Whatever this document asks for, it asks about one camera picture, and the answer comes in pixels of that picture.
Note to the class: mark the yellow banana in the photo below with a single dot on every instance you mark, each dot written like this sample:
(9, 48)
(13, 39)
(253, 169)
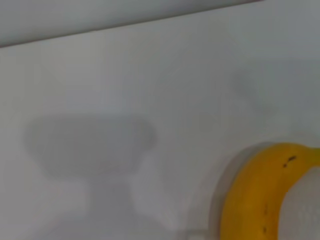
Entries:
(250, 187)

